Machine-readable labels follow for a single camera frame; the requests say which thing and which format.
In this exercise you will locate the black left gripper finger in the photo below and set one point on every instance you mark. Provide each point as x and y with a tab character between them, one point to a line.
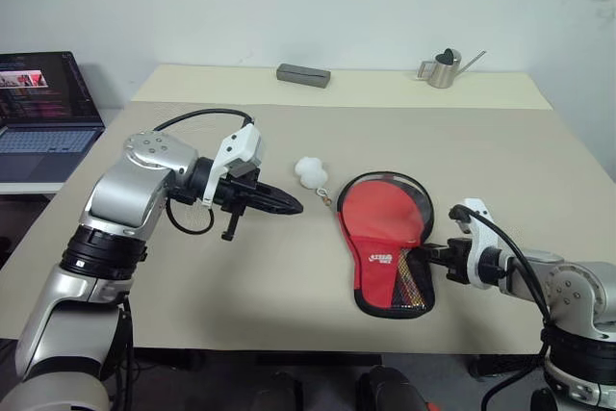
279	194
279	209

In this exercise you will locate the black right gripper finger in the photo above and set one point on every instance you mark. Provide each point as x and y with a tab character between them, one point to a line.
426	260
426	250

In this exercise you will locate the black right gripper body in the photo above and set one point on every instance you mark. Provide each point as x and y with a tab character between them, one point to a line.
457	257

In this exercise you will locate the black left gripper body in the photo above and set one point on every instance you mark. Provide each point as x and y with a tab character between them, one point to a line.
238	194

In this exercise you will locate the red black paddle case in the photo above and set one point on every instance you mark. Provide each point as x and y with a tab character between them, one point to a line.
375	286

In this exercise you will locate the red table tennis paddle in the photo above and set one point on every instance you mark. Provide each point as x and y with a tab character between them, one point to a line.
380	209

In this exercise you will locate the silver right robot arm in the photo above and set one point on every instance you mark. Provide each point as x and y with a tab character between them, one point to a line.
577	286

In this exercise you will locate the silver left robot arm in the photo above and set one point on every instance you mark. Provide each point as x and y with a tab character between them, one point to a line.
120	189

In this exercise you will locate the grey rectangular block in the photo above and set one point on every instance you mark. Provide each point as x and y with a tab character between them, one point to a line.
303	75

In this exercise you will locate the dark rounded shape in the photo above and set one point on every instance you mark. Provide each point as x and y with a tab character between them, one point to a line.
390	389

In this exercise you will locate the stainless steel watering can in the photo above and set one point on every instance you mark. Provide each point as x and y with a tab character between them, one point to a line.
445	74

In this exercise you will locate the open laptop computer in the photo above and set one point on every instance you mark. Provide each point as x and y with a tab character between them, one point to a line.
43	141

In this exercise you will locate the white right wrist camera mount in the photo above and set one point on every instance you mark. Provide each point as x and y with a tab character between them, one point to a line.
481	238

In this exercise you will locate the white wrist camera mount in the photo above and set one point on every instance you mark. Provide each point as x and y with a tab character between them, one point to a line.
240	144
481	238

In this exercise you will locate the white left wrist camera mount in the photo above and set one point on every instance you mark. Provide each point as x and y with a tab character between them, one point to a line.
240	144

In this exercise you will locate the black table frame bar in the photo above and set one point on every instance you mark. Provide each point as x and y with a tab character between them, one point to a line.
240	358

